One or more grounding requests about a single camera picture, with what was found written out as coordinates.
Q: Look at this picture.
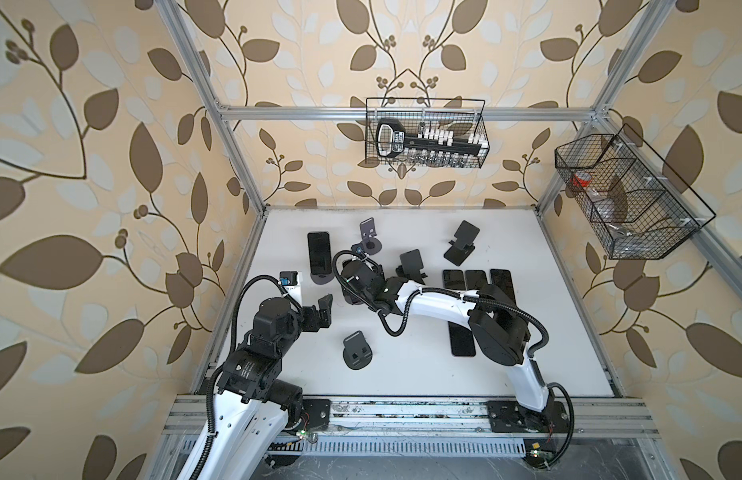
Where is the black square stand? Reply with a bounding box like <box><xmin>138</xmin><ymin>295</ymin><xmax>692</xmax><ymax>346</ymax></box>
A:
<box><xmin>443</xmin><ymin>221</ymin><xmax>480</xmax><ymax>266</ymax></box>
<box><xmin>396</xmin><ymin>249</ymin><xmax>427</xmax><ymax>284</ymax></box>

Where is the black phone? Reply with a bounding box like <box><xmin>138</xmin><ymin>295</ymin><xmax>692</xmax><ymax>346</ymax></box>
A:
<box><xmin>448</xmin><ymin>322</ymin><xmax>476</xmax><ymax>357</ymax></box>
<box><xmin>307</xmin><ymin>232</ymin><xmax>332</xmax><ymax>276</ymax></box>
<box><xmin>490</xmin><ymin>269</ymin><xmax>516</xmax><ymax>302</ymax></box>

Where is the grey round stand front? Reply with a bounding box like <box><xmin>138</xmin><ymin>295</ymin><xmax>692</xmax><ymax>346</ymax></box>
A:
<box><xmin>342</xmin><ymin>330</ymin><xmax>373</xmax><ymax>371</ymax></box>

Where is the grey round stand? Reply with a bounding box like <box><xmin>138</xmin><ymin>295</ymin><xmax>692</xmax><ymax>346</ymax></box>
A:
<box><xmin>310</xmin><ymin>269</ymin><xmax>334</xmax><ymax>285</ymax></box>
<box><xmin>359</xmin><ymin>217</ymin><xmax>382</xmax><ymax>256</ymax></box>
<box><xmin>342</xmin><ymin>330</ymin><xmax>373</xmax><ymax>371</ymax></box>

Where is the black phone stand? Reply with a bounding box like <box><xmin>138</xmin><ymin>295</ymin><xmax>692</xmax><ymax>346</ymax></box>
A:
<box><xmin>442</xmin><ymin>269</ymin><xmax>466</xmax><ymax>290</ymax></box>
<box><xmin>465</xmin><ymin>270</ymin><xmax>488</xmax><ymax>290</ymax></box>

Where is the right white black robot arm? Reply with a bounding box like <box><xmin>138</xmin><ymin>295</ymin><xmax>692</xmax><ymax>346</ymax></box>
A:
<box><xmin>332</xmin><ymin>250</ymin><xmax>575</xmax><ymax>437</ymax></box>

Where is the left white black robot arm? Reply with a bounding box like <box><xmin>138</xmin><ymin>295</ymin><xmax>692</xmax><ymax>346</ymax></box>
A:
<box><xmin>178</xmin><ymin>271</ymin><xmax>333</xmax><ymax>479</ymax></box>

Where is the grey round stand far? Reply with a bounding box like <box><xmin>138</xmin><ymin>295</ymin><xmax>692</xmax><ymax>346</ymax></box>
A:
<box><xmin>359</xmin><ymin>217</ymin><xmax>382</xmax><ymax>256</ymax></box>

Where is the grey round stand left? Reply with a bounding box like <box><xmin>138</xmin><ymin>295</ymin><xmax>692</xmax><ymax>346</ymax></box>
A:
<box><xmin>310</xmin><ymin>269</ymin><xmax>334</xmax><ymax>285</ymax></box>

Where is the black tool with vials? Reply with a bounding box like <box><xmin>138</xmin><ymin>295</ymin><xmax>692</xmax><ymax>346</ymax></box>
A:
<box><xmin>371</xmin><ymin>119</ymin><xmax>489</xmax><ymax>158</ymax></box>

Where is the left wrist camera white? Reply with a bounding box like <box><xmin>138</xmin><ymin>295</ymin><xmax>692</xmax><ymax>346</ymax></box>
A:
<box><xmin>279</xmin><ymin>271</ymin><xmax>303</xmax><ymax>305</ymax></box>

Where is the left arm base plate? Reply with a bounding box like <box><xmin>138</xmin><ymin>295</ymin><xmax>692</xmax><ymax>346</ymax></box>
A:
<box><xmin>286</xmin><ymin>397</ymin><xmax>332</xmax><ymax>432</ymax></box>

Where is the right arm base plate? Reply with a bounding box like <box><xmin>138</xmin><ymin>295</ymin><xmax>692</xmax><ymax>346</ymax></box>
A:
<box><xmin>486</xmin><ymin>400</ymin><xmax>572</xmax><ymax>435</ymax></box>

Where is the black wire basket back wall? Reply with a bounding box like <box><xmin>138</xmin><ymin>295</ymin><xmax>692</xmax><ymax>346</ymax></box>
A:
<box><xmin>365</xmin><ymin>96</ymin><xmax>490</xmax><ymax>169</ymax></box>

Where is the black wire basket wall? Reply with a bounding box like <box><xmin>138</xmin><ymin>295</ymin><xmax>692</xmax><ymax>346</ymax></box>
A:
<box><xmin>365</xmin><ymin>96</ymin><xmax>490</xmax><ymax>169</ymax></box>
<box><xmin>554</xmin><ymin>124</ymin><xmax>716</xmax><ymax>260</ymax></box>

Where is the aluminium rail front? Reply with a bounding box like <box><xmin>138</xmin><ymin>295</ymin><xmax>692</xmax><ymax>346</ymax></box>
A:
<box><xmin>160</xmin><ymin>395</ymin><xmax>660</xmax><ymax>438</ymax></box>

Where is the black wire basket right wall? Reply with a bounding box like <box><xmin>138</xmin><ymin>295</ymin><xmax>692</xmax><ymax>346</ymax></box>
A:
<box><xmin>554</xmin><ymin>124</ymin><xmax>716</xmax><ymax>260</ymax></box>

